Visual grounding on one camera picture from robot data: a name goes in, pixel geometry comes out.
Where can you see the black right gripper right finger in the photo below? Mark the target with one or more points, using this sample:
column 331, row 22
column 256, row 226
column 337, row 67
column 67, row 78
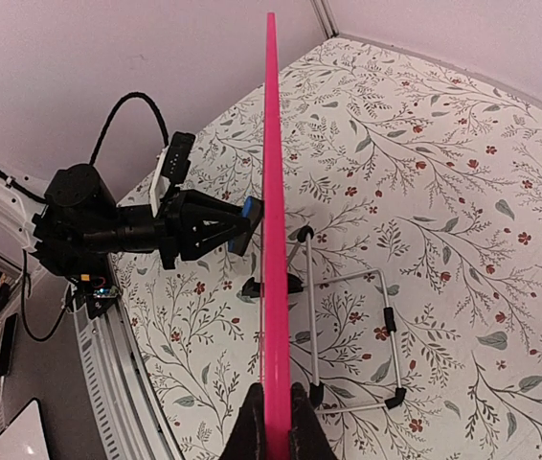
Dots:
column 307, row 438

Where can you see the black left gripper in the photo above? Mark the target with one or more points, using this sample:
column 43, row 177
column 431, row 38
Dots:
column 82, row 224

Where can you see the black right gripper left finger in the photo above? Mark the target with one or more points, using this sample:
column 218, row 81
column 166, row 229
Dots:
column 247, row 440

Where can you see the pink framed whiteboard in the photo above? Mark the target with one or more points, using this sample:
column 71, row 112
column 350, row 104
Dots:
column 275, row 373

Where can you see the blue whiteboard eraser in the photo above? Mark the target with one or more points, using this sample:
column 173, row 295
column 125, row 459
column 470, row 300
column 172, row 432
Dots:
column 253, row 212

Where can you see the black stand foot left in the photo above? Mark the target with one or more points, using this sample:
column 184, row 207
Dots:
column 254, row 289

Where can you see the white laptop corner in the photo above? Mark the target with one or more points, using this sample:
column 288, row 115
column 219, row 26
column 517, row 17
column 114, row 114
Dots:
column 25, row 437

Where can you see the floral table mat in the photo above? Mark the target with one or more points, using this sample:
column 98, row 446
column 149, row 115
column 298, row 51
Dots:
column 423, row 188

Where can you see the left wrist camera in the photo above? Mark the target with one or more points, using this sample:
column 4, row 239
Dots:
column 171, row 170

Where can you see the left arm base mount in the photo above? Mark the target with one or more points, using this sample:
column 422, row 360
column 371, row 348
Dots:
column 94, row 294

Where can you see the front aluminium rail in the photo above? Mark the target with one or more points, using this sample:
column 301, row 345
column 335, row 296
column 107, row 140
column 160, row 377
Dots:
column 129, row 416

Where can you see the left aluminium frame post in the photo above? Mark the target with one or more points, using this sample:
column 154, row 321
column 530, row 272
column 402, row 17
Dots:
column 324, row 15

